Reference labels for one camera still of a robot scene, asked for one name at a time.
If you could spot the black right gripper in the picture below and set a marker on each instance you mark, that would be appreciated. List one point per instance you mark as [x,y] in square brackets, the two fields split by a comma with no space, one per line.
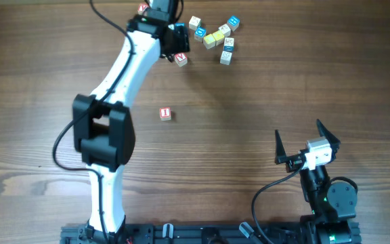
[294,161]

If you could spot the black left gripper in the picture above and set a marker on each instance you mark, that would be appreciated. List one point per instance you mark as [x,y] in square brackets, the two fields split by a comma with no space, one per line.
[181,41]

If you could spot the red A wooden block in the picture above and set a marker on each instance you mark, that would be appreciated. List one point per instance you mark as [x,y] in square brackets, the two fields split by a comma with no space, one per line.
[181,59]

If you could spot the red I wooden block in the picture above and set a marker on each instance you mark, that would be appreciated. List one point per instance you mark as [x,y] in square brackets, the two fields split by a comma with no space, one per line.
[165,114]

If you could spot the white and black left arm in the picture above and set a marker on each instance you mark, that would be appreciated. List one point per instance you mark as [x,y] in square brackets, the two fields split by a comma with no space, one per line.
[103,128]

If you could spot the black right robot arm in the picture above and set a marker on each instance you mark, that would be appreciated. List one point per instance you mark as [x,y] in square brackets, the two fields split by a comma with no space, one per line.
[332,200]

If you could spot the blue D wooden block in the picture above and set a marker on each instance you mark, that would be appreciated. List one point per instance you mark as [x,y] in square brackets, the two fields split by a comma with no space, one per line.
[199,34]

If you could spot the plain leaf wooden block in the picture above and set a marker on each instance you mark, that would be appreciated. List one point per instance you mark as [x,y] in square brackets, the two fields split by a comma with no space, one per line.
[194,23]

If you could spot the yellow wooden block front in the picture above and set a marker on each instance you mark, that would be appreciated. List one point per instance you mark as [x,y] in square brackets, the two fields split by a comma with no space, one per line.
[209,41]

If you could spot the yellow wooden block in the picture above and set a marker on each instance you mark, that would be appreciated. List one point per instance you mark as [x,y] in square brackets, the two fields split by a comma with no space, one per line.
[209,41]
[218,37]

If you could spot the yellow wooden block rear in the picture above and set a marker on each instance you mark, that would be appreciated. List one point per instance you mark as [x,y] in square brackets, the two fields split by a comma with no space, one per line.
[218,37]

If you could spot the red Y wooden block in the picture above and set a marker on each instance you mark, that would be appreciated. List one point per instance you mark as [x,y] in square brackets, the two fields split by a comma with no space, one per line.
[142,8]

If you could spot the plain picture wooden block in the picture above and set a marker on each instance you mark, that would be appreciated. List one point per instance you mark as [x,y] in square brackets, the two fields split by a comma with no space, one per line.
[225,29]

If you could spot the plain wooden block lowest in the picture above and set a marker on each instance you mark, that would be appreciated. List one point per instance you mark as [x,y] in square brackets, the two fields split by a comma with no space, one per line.
[226,58]

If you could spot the block with blue side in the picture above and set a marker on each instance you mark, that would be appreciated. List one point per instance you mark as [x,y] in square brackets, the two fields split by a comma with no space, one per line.
[228,44]

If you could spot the blue top right block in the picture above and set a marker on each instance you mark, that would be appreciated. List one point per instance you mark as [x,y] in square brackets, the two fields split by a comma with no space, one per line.
[233,22]

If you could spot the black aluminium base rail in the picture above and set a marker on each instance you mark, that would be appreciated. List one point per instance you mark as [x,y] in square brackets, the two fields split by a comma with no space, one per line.
[277,232]

